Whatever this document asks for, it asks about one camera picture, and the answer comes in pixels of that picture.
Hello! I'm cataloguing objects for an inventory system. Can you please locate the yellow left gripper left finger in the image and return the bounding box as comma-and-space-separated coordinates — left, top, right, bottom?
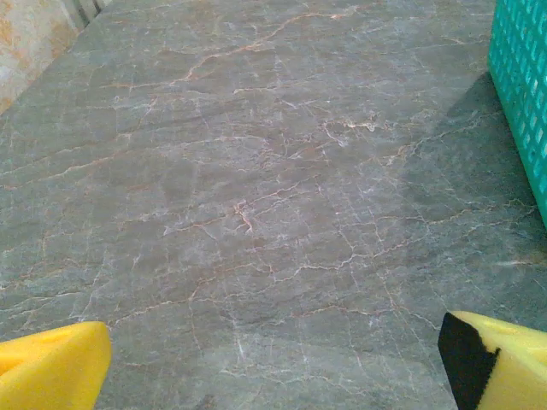
0, 320, 113, 410

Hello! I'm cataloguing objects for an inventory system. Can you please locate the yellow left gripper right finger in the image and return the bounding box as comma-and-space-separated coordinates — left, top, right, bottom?
438, 310, 547, 410

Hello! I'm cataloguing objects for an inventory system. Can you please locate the teal plastic basket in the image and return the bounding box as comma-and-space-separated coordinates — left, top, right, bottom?
487, 0, 547, 234

